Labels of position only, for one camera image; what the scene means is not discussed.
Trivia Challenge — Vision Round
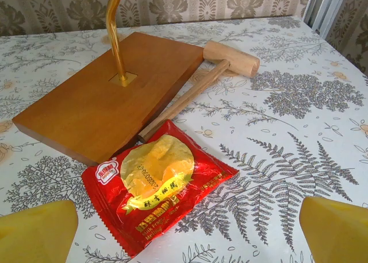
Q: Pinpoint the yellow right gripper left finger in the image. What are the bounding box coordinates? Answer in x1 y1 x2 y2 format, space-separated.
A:
0 199 79 263

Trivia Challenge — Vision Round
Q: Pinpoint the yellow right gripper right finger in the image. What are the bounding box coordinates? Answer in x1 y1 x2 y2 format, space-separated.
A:
298 196 368 263

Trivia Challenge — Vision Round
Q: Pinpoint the red snack packet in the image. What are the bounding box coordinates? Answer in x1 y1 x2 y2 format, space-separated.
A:
81 119 239 257

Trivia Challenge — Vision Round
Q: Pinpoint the wooden rack base board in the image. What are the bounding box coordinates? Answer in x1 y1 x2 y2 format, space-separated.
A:
11 32 205 167

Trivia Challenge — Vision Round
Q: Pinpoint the wooden mallet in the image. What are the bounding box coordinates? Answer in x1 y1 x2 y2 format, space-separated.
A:
137 40 260 143

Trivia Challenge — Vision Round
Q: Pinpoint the gold wire glass rack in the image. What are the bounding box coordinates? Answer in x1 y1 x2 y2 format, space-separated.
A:
105 0 138 88

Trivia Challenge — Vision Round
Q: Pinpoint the aluminium frame post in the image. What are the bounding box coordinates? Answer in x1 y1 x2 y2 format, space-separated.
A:
303 0 350 40

